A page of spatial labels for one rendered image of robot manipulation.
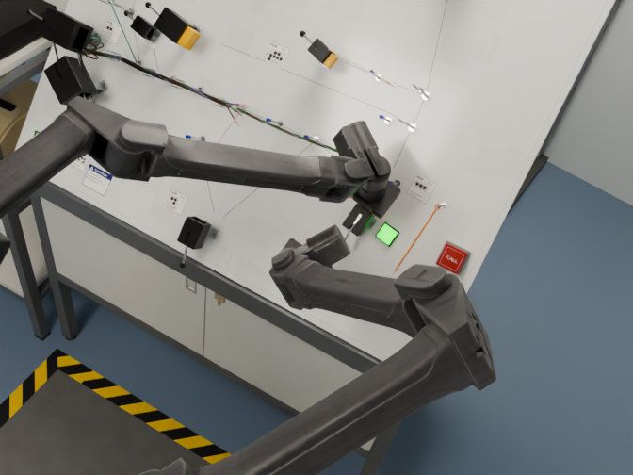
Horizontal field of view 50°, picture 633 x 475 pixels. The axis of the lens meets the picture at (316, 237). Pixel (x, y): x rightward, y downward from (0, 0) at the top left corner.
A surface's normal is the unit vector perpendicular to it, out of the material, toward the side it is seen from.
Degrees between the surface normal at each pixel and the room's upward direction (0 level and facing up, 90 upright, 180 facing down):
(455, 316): 45
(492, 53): 51
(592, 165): 90
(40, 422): 0
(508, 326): 0
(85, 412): 0
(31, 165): 26
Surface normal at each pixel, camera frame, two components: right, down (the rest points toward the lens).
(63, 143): 0.43, -0.33
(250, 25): -0.28, 0.07
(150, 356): 0.15, -0.66
